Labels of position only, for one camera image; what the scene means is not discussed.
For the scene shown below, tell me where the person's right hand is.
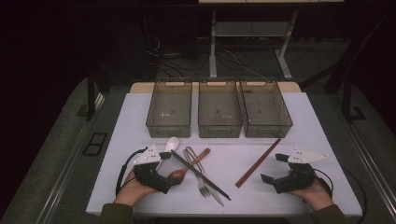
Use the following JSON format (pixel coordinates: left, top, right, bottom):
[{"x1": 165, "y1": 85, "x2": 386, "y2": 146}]
[{"x1": 288, "y1": 178, "x2": 334, "y2": 213}]

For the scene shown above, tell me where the white floor cable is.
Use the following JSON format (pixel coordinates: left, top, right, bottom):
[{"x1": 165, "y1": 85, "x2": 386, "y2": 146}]
[{"x1": 222, "y1": 49, "x2": 267, "y2": 79}]

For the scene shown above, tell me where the smoky clear plastic bin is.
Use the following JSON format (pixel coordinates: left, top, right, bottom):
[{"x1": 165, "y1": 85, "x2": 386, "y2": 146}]
[
  {"x1": 238, "y1": 77, "x2": 294, "y2": 139},
  {"x1": 197, "y1": 77, "x2": 244, "y2": 139},
  {"x1": 145, "y1": 77, "x2": 193, "y2": 139}
]

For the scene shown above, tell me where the person's left hand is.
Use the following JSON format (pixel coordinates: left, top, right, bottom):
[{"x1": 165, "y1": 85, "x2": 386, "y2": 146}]
[{"x1": 113, "y1": 169, "x2": 161, "y2": 208}]

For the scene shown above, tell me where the black rectangular floor frame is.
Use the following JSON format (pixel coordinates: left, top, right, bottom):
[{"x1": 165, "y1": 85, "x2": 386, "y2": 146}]
[{"x1": 81, "y1": 132, "x2": 108, "y2": 157}]

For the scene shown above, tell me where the tangle of black floor cables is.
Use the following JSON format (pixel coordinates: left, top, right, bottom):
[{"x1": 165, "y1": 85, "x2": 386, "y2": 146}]
[{"x1": 146, "y1": 34, "x2": 213, "y2": 79}]

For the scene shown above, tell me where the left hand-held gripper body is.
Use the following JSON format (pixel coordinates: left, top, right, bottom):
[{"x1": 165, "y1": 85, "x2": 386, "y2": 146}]
[{"x1": 133, "y1": 143, "x2": 173, "y2": 195}]

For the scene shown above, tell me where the white ceramic spoon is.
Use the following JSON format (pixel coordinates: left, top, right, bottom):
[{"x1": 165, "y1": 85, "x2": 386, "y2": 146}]
[{"x1": 155, "y1": 136, "x2": 181, "y2": 172}]

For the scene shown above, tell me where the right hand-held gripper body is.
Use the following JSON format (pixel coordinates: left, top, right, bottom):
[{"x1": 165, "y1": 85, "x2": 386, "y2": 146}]
[{"x1": 272, "y1": 147, "x2": 330, "y2": 195}]

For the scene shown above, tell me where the black metal stand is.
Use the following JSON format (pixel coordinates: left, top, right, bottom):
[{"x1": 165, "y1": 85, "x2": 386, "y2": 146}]
[
  {"x1": 85, "y1": 68, "x2": 105, "y2": 122},
  {"x1": 298, "y1": 12, "x2": 391, "y2": 123}
]

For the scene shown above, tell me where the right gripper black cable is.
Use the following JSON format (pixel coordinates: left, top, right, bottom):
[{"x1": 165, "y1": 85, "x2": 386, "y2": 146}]
[{"x1": 312, "y1": 167, "x2": 369, "y2": 224}]

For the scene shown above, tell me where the white metal desk frame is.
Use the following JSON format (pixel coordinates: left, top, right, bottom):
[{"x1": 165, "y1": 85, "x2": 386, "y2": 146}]
[{"x1": 208, "y1": 8, "x2": 301, "y2": 81}]

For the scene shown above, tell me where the metal fork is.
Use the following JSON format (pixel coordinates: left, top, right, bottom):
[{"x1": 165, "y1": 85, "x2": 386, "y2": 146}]
[{"x1": 181, "y1": 148, "x2": 212, "y2": 199}]

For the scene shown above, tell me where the metal floor rail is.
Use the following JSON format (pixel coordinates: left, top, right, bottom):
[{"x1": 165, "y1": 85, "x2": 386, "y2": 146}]
[
  {"x1": 35, "y1": 92, "x2": 106, "y2": 224},
  {"x1": 334, "y1": 102, "x2": 396, "y2": 216}
]

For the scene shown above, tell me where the metal knife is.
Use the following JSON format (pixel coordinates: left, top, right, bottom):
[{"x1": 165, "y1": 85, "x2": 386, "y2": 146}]
[{"x1": 186, "y1": 146, "x2": 225, "y2": 207}]

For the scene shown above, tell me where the black chopstick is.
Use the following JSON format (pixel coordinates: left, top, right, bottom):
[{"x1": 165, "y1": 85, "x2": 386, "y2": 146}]
[
  {"x1": 172, "y1": 149, "x2": 231, "y2": 200},
  {"x1": 170, "y1": 149, "x2": 232, "y2": 202}
]

